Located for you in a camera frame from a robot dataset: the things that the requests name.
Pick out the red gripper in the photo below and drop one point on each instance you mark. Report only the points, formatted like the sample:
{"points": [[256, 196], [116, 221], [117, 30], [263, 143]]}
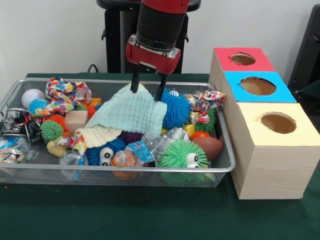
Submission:
{"points": [[152, 58]]}

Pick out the small blue fuzzy eyed ball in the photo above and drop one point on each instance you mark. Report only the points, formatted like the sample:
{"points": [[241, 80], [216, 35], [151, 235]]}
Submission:
{"points": [[96, 155]]}

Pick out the green spiky puffer ball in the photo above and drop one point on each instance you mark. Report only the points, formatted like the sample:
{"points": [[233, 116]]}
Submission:
{"points": [[180, 155]]}

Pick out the colourful dot print cloth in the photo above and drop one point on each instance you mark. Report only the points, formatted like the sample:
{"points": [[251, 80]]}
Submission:
{"points": [[62, 92], [202, 102]]}

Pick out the yellow duck plush toy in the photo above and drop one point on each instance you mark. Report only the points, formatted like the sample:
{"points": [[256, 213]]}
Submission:
{"points": [[56, 148]]}

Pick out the dark green table cloth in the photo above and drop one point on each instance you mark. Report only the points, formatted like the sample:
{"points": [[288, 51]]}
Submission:
{"points": [[150, 215]]}

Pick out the light blue waffle cloth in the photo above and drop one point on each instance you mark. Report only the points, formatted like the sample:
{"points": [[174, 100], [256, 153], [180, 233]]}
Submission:
{"points": [[130, 112]]}

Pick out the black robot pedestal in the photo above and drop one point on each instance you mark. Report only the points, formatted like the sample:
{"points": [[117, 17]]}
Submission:
{"points": [[117, 37]]}

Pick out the white baseball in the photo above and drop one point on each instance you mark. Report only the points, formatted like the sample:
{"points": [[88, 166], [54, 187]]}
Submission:
{"points": [[31, 97]]}

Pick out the wooden box with three holes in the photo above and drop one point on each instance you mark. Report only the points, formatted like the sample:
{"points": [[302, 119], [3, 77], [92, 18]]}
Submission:
{"points": [[275, 170]]}

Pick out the cream waffle cloth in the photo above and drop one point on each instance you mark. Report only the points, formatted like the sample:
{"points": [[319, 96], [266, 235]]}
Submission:
{"points": [[100, 136]]}

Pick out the brown toy football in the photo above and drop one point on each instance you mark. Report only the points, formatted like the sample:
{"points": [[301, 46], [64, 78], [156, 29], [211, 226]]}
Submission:
{"points": [[210, 147]]}

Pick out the plain wooden cube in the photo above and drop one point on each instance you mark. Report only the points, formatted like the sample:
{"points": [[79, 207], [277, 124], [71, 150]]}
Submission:
{"points": [[76, 120]]}

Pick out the black panel stand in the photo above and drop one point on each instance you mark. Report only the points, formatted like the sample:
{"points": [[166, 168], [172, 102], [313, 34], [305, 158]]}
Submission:
{"points": [[307, 50]]}

